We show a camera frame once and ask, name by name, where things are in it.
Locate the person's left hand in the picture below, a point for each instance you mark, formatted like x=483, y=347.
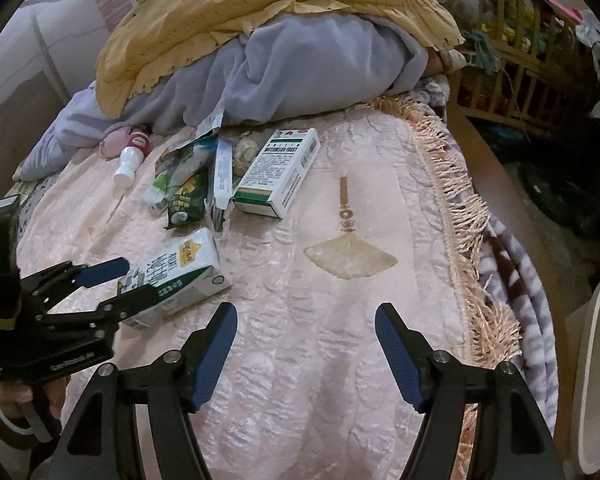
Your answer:
x=13, y=395

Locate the yellow blanket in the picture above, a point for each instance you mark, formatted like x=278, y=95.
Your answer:
x=158, y=37

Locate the green white medicine box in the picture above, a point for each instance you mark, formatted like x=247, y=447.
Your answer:
x=273, y=179

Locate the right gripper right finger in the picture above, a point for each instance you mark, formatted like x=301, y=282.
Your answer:
x=512, y=440

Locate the dark green snack packet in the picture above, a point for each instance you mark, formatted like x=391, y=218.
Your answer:
x=188, y=204

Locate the long white blue box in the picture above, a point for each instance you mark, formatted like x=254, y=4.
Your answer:
x=223, y=174

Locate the brown white striped blanket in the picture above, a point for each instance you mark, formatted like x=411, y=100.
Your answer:
x=507, y=273

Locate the white green snack wrapper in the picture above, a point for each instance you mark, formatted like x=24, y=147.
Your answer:
x=180, y=161

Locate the lavender grey blanket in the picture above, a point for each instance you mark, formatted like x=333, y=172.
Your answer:
x=294, y=65

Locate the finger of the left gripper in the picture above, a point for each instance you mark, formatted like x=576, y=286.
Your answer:
x=56, y=283
x=107, y=316

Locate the wooden baby crib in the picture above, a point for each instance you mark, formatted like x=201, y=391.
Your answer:
x=524, y=59

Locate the pink baby sock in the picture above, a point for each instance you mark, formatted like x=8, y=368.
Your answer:
x=112, y=146

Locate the small white pink bottle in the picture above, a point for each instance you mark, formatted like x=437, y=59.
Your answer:
x=132, y=156

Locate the white green milk carton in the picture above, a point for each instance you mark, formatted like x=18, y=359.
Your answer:
x=186, y=273

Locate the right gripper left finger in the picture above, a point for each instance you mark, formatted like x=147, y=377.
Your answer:
x=101, y=439

